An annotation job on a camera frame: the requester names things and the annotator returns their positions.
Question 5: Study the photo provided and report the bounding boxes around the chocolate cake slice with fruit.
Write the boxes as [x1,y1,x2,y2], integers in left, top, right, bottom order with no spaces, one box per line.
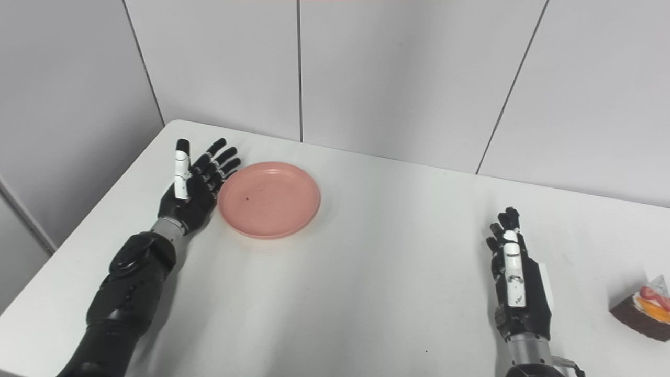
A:
[610,275,670,342]

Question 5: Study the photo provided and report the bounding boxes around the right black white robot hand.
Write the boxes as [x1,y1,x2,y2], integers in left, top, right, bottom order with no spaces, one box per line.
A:
[486,207,554,343]

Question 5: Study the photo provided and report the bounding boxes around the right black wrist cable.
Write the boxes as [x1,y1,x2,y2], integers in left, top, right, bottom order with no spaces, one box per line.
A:
[551,356,586,377]

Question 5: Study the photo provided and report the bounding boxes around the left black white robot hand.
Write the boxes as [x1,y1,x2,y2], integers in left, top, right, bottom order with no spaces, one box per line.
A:
[158,138,242,236]

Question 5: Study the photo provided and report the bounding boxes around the pink round plate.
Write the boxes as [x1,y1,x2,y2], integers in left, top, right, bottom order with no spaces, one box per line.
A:
[217,161,321,240]

